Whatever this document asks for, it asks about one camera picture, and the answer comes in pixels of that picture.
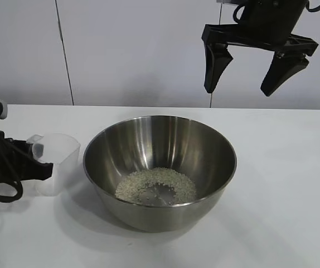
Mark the white rice grains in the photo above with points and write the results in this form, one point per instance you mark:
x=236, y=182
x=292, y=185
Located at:
x=137, y=181

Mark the stainless steel mixing bowl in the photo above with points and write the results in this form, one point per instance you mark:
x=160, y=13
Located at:
x=160, y=215

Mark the clear plastic measuring cup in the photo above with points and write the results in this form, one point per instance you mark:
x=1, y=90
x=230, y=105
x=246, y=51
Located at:
x=65, y=167

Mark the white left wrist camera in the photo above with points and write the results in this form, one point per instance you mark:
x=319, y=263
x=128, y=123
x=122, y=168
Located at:
x=1, y=110

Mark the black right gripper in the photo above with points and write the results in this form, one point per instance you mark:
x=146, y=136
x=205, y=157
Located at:
x=271, y=19

